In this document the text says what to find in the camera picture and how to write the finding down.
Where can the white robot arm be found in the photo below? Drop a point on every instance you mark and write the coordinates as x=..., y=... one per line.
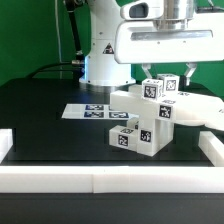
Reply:
x=102, y=70

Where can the white chair seat part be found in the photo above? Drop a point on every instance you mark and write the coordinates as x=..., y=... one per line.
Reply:
x=153, y=135

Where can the white left fence bar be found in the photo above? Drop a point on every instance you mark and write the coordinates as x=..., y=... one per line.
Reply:
x=6, y=142

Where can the white right fence bar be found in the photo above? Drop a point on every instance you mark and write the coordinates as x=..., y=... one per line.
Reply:
x=212, y=147

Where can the white front fence bar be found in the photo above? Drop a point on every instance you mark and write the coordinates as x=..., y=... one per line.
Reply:
x=99, y=179

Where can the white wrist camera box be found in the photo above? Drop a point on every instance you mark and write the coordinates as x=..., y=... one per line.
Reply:
x=142, y=10

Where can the white chair back frame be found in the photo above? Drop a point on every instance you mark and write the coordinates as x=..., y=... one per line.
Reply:
x=183, y=108

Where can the white marker base plate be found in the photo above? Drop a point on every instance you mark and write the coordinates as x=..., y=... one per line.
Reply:
x=94, y=112

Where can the white fence bar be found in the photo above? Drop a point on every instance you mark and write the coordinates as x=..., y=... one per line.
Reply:
x=212, y=147
x=99, y=179
x=6, y=142

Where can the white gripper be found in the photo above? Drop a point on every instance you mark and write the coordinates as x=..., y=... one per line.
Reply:
x=139, y=42

